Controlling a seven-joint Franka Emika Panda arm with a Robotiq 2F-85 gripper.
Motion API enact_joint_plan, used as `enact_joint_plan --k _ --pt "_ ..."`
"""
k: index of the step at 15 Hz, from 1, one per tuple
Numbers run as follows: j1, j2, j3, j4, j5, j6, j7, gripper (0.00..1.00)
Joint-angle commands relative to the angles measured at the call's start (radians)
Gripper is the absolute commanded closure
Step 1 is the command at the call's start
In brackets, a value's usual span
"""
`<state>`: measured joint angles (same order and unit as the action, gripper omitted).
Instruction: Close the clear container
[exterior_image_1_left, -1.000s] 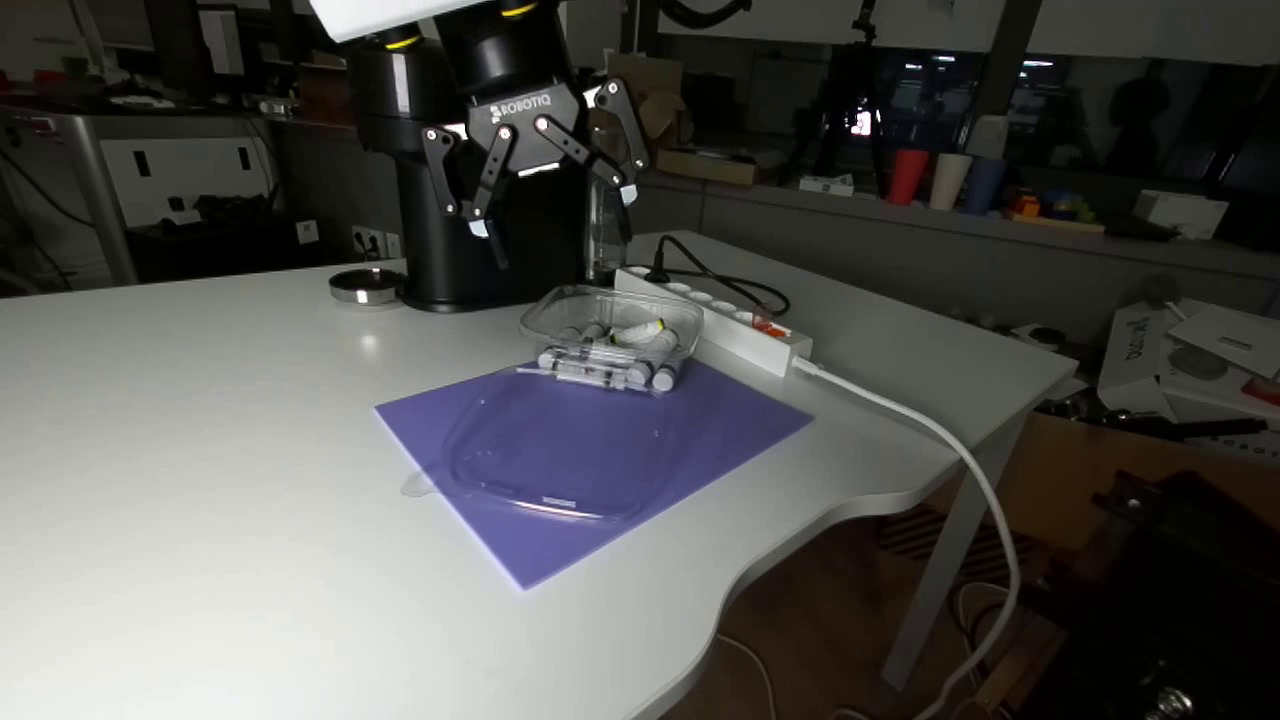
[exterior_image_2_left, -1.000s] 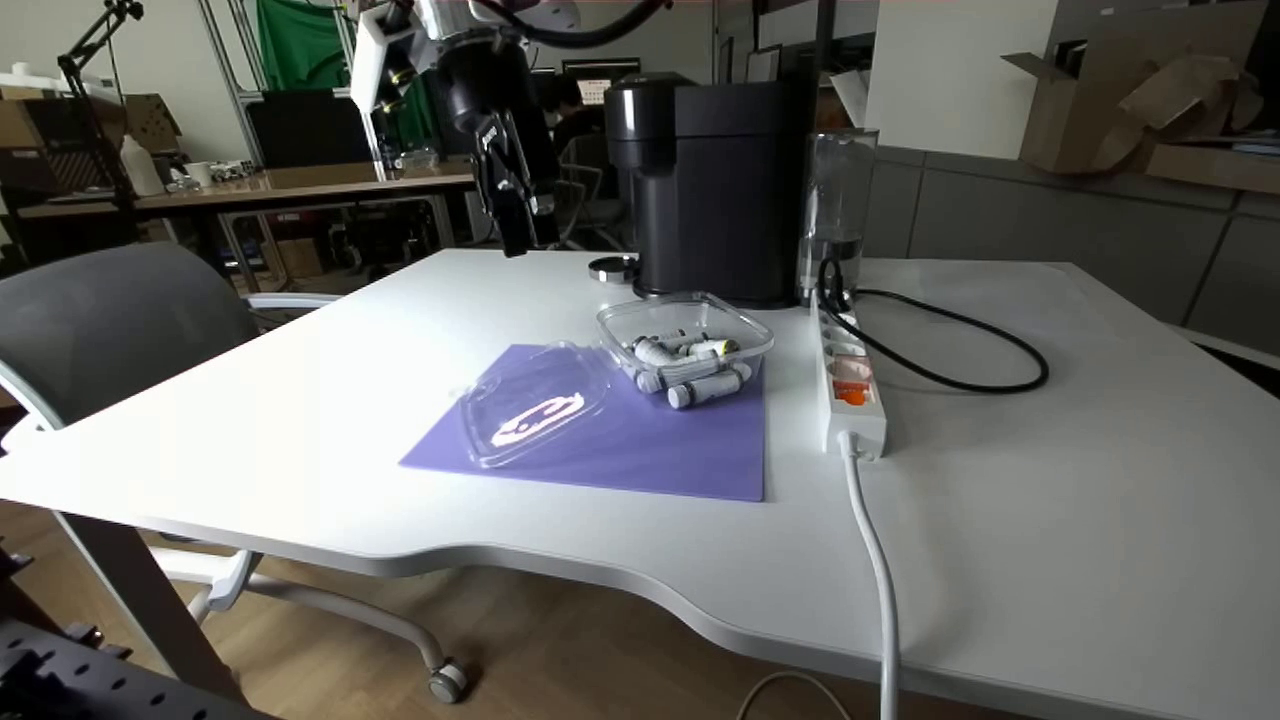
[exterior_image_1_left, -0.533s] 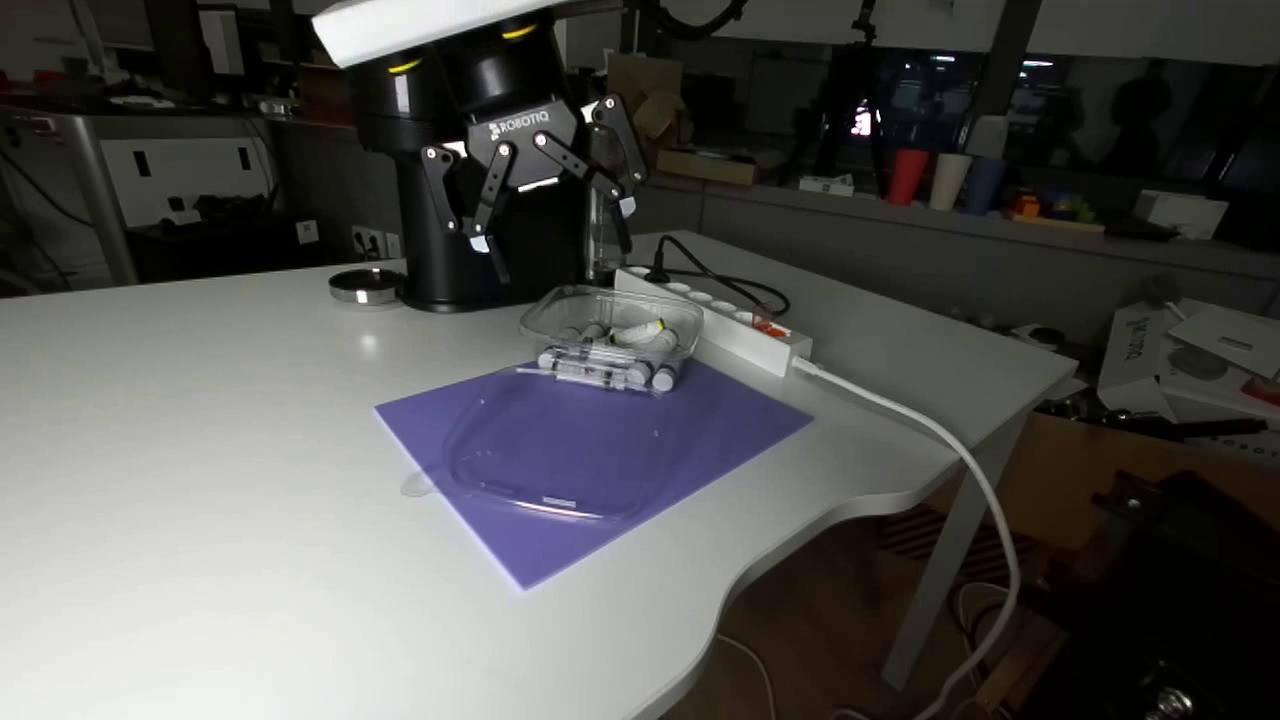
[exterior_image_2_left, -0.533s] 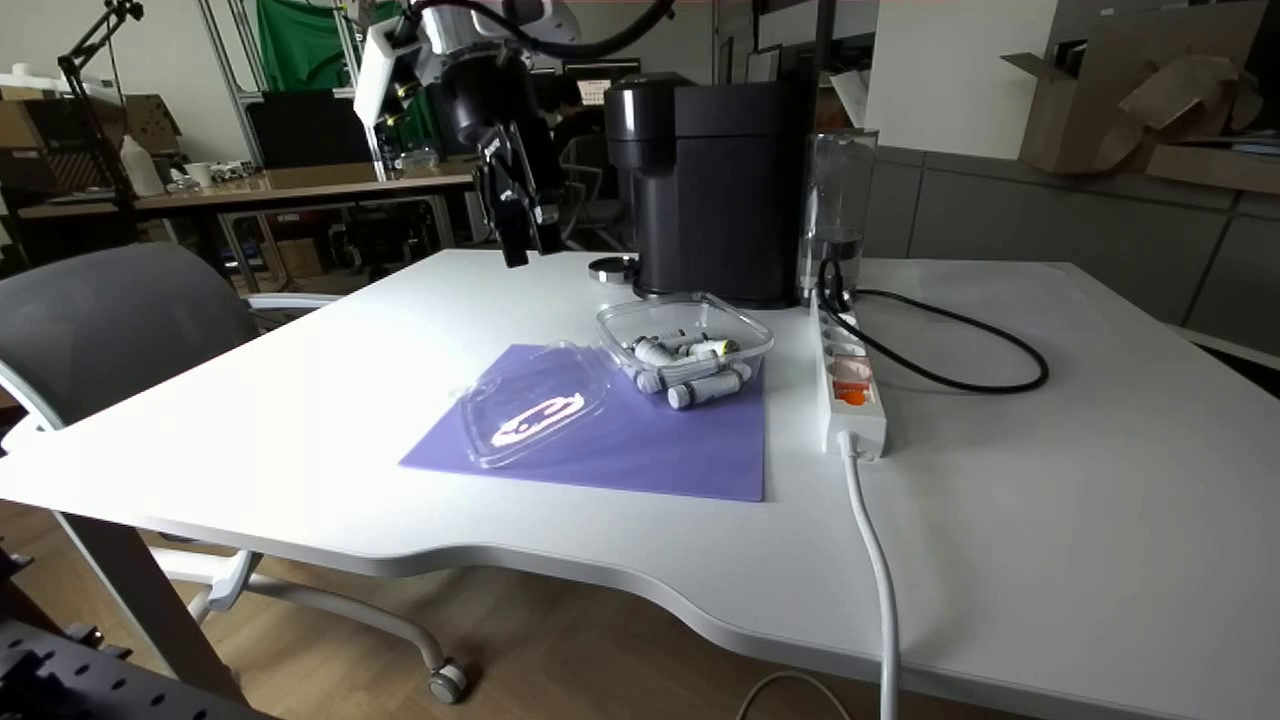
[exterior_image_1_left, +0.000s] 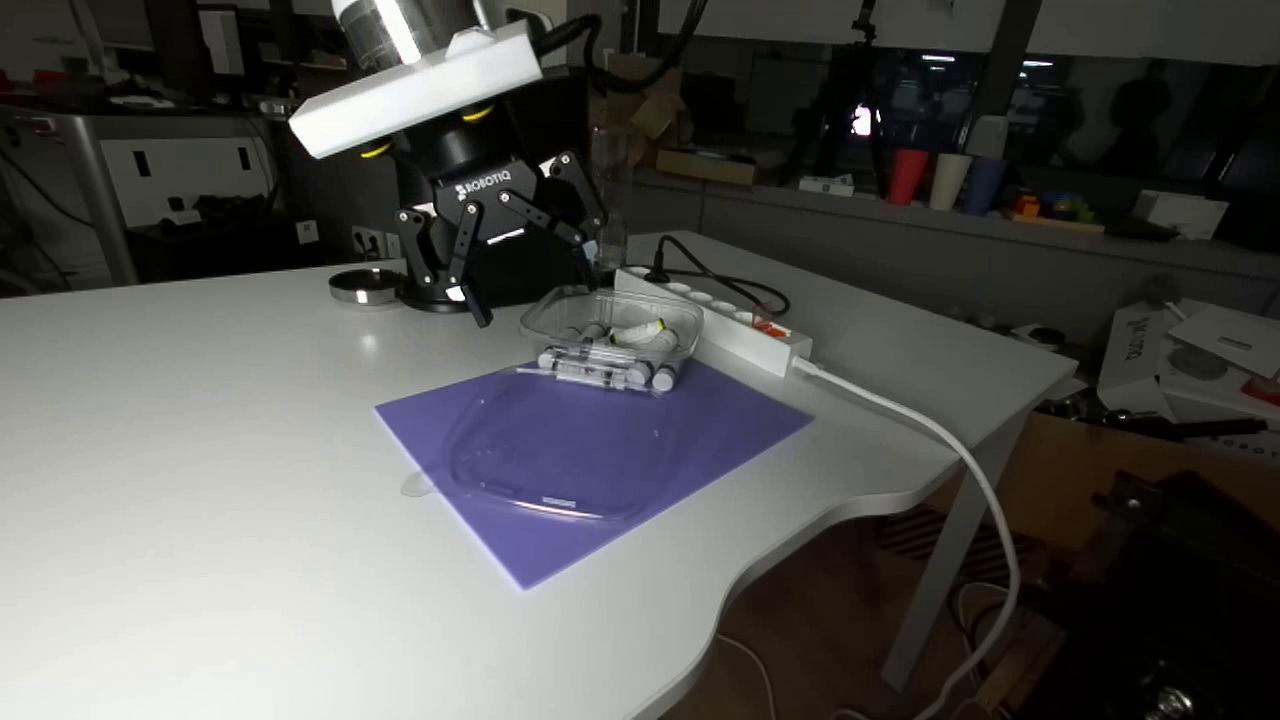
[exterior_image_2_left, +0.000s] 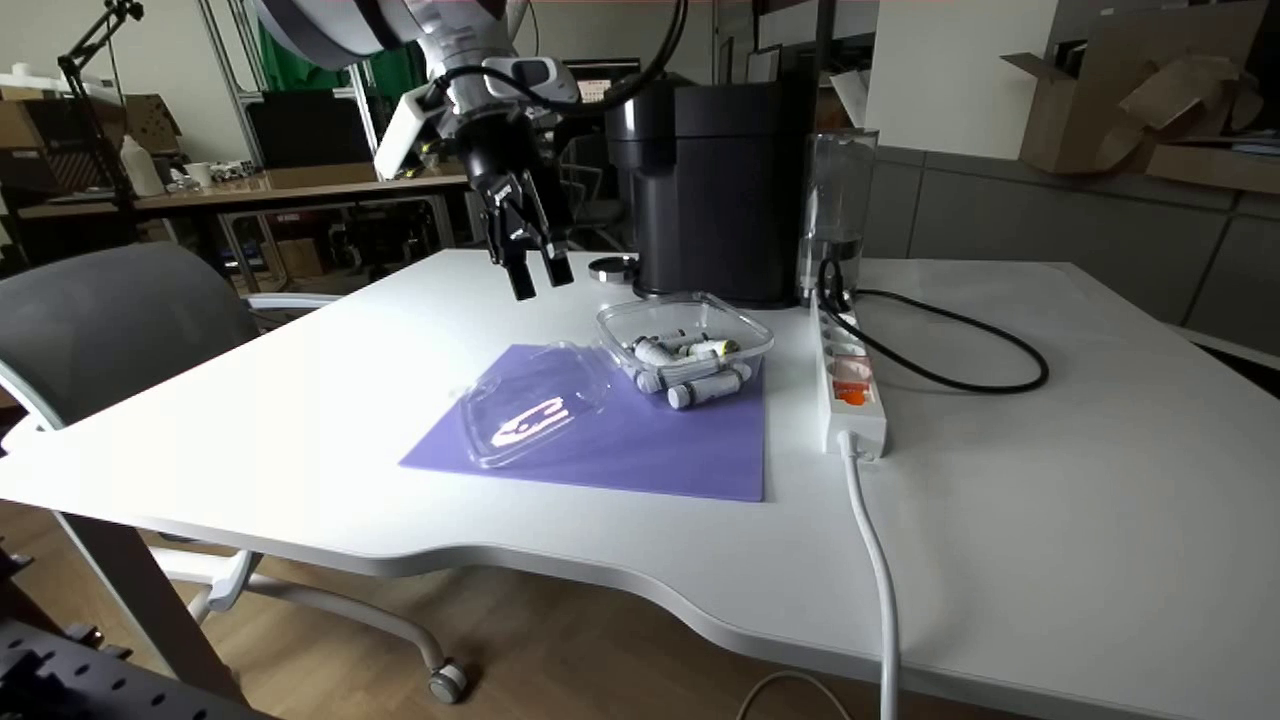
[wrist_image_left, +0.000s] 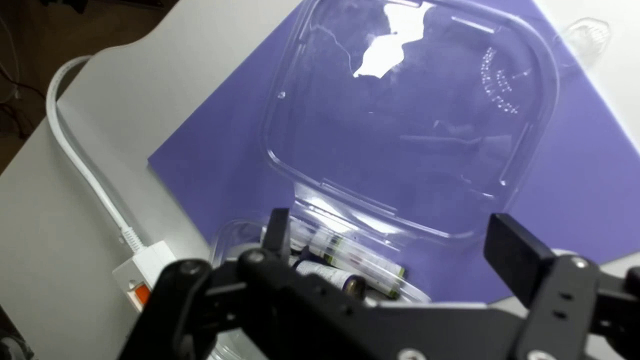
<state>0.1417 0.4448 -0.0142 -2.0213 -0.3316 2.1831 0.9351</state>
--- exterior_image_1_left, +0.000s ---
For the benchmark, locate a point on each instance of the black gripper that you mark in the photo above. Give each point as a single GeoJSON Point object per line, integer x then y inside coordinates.
{"type": "Point", "coordinates": [486, 181]}

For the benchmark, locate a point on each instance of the clear plastic clamshell container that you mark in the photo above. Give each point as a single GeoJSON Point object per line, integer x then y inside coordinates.
{"type": "Point", "coordinates": [561, 462]}

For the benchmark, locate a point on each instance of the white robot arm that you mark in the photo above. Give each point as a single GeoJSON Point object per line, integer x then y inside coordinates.
{"type": "Point", "coordinates": [401, 24]}

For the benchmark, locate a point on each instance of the black coffee machine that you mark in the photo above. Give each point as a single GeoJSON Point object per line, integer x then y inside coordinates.
{"type": "Point", "coordinates": [533, 275]}

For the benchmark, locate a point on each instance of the white black-banded battery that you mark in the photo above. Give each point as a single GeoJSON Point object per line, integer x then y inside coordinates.
{"type": "Point", "coordinates": [592, 369]}
{"type": "Point", "coordinates": [547, 362]}
{"type": "Point", "coordinates": [636, 326]}
{"type": "Point", "coordinates": [658, 376]}
{"type": "Point", "coordinates": [612, 350]}

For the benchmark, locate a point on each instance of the round metal disc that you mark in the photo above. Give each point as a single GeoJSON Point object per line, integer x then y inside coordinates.
{"type": "Point", "coordinates": [361, 284]}

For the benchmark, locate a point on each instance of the white power strip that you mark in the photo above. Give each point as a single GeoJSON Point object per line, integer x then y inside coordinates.
{"type": "Point", "coordinates": [746, 333]}

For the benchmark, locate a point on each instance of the purple rectangular mat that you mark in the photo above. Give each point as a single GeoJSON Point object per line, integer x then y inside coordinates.
{"type": "Point", "coordinates": [692, 424]}

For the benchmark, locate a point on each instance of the white metal cabinet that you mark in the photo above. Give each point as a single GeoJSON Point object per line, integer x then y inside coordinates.
{"type": "Point", "coordinates": [175, 181]}

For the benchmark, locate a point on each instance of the red cup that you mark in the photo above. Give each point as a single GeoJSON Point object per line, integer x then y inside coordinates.
{"type": "Point", "coordinates": [907, 179]}

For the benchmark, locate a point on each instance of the white cup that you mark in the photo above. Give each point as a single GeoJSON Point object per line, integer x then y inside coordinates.
{"type": "Point", "coordinates": [949, 181]}

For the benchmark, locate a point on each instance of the blue cup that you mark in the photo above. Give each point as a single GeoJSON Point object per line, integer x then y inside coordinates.
{"type": "Point", "coordinates": [985, 185]}

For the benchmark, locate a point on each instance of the small white box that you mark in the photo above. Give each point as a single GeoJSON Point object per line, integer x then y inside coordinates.
{"type": "Point", "coordinates": [1183, 213]}

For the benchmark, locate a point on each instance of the white printed carton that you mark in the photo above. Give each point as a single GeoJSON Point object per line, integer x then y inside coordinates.
{"type": "Point", "coordinates": [1193, 362]}

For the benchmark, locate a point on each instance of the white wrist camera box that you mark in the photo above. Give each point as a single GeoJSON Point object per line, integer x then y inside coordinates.
{"type": "Point", "coordinates": [413, 95]}

